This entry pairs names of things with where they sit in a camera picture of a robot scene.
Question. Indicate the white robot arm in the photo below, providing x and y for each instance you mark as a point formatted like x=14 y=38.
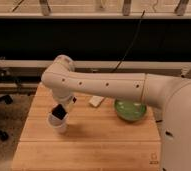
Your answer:
x=169 y=93

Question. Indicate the green ceramic bowl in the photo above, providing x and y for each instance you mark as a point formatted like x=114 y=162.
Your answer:
x=129 y=111

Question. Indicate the black rectangular eraser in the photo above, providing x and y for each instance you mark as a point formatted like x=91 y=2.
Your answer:
x=59 y=112

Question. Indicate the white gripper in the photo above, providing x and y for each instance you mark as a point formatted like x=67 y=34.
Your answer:
x=66 y=99

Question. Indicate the white rectangular block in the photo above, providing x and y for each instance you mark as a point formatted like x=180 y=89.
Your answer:
x=95 y=101

